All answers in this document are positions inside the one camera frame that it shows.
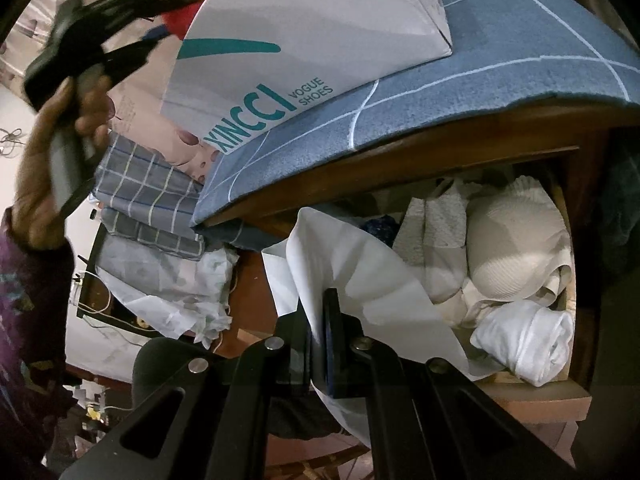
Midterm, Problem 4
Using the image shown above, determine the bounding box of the wooden drawer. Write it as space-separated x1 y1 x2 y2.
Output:
260 160 593 461

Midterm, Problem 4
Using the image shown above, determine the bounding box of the white plastic bag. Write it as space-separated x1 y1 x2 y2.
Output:
95 235 241 351

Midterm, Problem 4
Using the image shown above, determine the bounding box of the blue checked cloth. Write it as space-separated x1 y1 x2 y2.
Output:
192 0 640 266

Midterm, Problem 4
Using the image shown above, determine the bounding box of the white rolled cloth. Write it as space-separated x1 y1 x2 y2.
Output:
470 300 576 388

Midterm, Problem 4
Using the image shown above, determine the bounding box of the white terry cloth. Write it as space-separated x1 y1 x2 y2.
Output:
392 180 471 306

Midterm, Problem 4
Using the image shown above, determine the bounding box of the person's left hand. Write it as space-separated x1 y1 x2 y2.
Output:
12 77 118 251

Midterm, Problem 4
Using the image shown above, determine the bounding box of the person's left forearm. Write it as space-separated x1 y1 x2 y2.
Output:
0 205 76 466

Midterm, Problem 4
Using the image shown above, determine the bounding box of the white shoe box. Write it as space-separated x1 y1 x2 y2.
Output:
160 0 453 158

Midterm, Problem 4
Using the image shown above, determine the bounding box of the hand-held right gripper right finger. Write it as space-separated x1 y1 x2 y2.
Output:
325 288 576 480

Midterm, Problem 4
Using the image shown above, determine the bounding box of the navy floral underwear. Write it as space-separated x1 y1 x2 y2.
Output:
359 214 401 248

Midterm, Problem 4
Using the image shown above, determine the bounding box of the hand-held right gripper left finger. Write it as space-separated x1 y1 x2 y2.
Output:
62 305 326 480

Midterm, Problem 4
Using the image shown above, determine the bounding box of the plaid bedding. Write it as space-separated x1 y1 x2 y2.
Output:
92 130 206 261

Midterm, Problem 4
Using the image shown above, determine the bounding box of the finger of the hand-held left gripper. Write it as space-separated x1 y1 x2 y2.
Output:
100 40 163 86
97 0 203 23

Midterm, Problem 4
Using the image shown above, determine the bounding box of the leaf print curtain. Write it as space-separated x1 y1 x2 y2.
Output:
0 0 236 183

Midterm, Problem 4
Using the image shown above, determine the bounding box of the cream ribbed knit garment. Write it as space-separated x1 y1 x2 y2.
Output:
465 175 573 311

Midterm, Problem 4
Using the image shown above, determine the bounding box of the black metal frame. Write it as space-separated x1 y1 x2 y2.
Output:
75 225 151 333

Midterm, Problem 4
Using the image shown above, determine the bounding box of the wooden nightstand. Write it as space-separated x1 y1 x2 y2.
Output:
205 97 640 391

